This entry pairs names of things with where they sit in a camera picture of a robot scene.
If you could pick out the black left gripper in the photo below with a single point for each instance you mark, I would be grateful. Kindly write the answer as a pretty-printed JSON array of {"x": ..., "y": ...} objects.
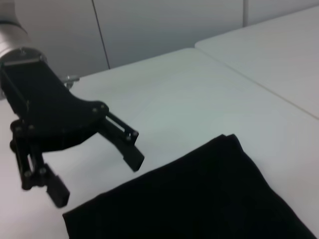
[{"x": 47, "y": 104}]

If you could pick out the black shirt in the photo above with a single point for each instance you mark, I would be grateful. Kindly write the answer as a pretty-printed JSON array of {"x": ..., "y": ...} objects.
[{"x": 199, "y": 194}]

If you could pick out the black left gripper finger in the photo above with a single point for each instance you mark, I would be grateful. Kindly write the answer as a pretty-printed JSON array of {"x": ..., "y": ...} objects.
[{"x": 127, "y": 147}]

